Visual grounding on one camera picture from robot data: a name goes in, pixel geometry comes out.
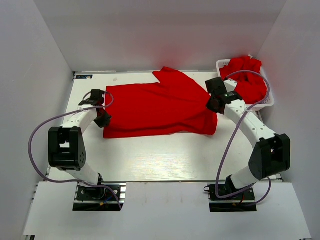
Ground dark blue table label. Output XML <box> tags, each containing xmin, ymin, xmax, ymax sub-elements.
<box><xmin>75</xmin><ymin>74</ymin><xmax>93</xmax><ymax>79</ymax></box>

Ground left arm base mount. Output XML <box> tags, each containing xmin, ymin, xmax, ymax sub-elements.
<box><xmin>72</xmin><ymin>182</ymin><xmax>127</xmax><ymax>212</ymax></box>

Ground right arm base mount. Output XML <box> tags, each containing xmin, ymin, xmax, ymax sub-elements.
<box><xmin>203</xmin><ymin>184</ymin><xmax>257</xmax><ymax>213</ymax></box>

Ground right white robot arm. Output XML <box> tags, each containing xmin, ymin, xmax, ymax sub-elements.
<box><xmin>205</xmin><ymin>77</ymin><xmax>291</xmax><ymax>200</ymax></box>

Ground red t-shirt pile in basket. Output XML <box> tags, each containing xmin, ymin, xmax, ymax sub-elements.
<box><xmin>219</xmin><ymin>56</ymin><xmax>267</xmax><ymax>105</ymax></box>

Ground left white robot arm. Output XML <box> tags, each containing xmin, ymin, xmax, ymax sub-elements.
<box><xmin>48</xmin><ymin>89</ymin><xmax>112</xmax><ymax>200</ymax></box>

